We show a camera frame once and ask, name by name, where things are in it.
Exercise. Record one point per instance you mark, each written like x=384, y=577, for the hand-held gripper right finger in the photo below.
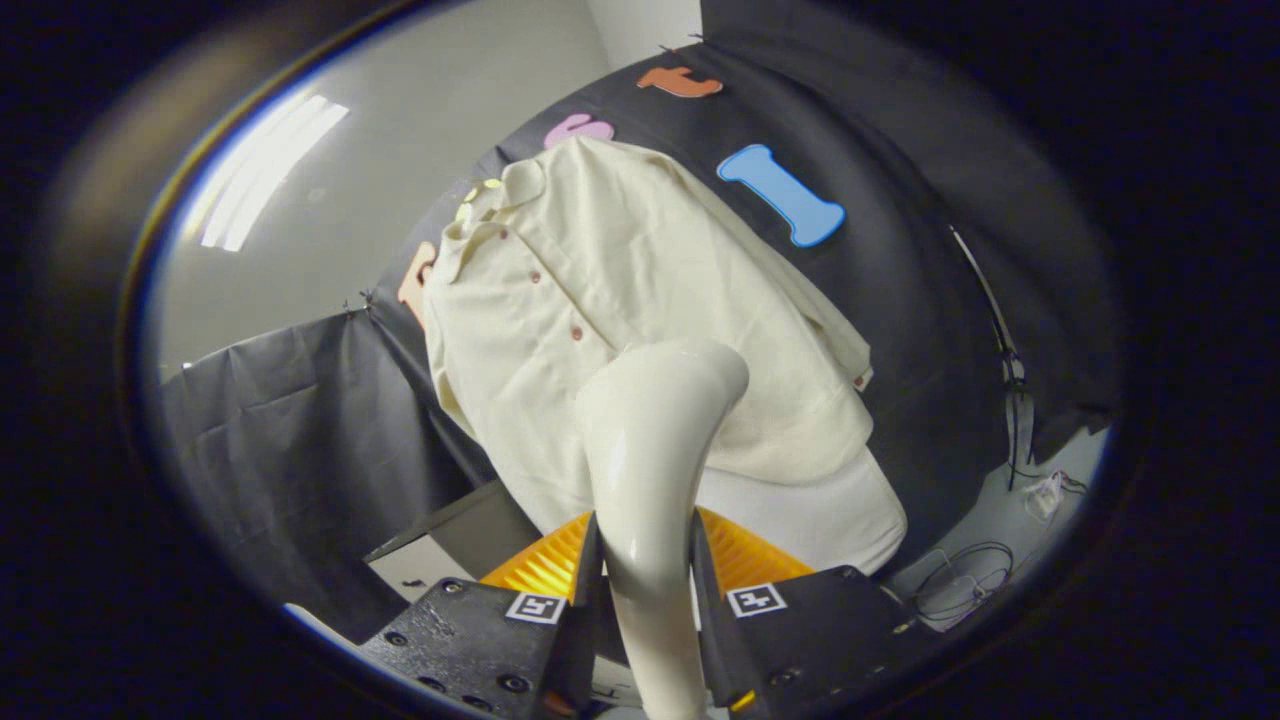
x=713, y=625

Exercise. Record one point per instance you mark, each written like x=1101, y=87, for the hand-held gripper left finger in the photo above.
x=582, y=630

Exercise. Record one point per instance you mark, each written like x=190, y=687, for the cream button shirt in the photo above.
x=640, y=270

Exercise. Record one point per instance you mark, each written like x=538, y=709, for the grey topped white cabinet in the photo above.
x=470, y=520

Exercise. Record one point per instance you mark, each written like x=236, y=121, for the white dress form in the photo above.
x=830, y=520

